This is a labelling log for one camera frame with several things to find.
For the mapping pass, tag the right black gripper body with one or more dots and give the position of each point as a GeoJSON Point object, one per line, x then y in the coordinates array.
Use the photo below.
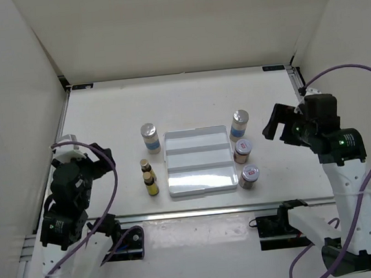
{"type": "Point", "coordinates": [304, 128]}

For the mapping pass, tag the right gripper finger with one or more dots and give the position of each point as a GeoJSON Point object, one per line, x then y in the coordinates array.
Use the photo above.
{"type": "Point", "coordinates": [277, 117]}
{"type": "Point", "coordinates": [291, 136]}

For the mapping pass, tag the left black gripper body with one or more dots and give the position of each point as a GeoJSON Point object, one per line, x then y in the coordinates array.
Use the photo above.
{"type": "Point", "coordinates": [90, 170]}

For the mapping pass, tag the spice jar white lid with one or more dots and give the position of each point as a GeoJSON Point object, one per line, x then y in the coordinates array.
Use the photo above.
{"type": "Point", "coordinates": [242, 151]}
{"type": "Point", "coordinates": [249, 176]}

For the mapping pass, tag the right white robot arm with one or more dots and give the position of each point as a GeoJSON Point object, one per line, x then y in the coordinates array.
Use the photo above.
{"type": "Point", "coordinates": [345, 250]}

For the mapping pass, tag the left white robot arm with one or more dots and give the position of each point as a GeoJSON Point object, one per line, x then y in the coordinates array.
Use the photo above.
{"type": "Point", "coordinates": [65, 210]}

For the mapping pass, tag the tall jar right blue label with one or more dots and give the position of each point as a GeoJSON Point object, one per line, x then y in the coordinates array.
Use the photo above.
{"type": "Point", "coordinates": [239, 123]}

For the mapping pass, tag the tall jar blue label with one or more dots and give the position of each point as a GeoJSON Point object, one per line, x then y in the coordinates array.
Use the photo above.
{"type": "Point", "coordinates": [151, 138]}
{"type": "Point", "coordinates": [239, 123]}

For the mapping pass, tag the small yellow bottle rear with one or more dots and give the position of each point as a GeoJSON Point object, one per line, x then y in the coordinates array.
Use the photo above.
{"type": "Point", "coordinates": [146, 167]}

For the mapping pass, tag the small yellow bottle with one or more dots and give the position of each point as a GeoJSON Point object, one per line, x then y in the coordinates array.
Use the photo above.
{"type": "Point", "coordinates": [146, 167]}
{"type": "Point", "coordinates": [151, 186]}

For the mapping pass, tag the small yellow bottle front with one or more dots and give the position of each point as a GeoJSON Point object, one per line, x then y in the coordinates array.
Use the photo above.
{"type": "Point", "coordinates": [151, 186]}

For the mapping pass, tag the tall jar left blue label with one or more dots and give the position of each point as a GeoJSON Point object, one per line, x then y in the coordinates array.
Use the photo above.
{"type": "Point", "coordinates": [151, 138]}

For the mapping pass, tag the white divided organizer tray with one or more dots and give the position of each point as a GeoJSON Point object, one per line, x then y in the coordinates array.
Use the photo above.
{"type": "Point", "coordinates": [199, 162]}

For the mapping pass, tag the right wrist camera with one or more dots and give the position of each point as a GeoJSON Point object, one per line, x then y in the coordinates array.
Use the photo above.
{"type": "Point", "coordinates": [304, 92]}

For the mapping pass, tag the right aluminium rail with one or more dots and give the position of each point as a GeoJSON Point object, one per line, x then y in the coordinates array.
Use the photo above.
{"type": "Point", "coordinates": [296, 79]}

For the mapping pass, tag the aluminium rail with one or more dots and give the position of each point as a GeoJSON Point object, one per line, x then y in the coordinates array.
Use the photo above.
{"type": "Point", "coordinates": [198, 212]}
{"type": "Point", "coordinates": [51, 168]}
{"type": "Point", "coordinates": [296, 79]}

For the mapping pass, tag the left aluminium rail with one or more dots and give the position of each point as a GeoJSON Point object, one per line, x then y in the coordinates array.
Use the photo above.
{"type": "Point", "coordinates": [51, 168]}

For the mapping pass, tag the front aluminium rail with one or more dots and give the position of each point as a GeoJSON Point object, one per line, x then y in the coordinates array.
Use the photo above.
{"type": "Point", "coordinates": [198, 212]}

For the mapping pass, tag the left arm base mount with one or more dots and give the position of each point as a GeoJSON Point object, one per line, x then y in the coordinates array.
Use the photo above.
{"type": "Point", "coordinates": [127, 243]}

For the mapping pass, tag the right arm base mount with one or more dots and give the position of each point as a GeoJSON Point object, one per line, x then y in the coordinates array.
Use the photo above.
{"type": "Point", "coordinates": [275, 231]}

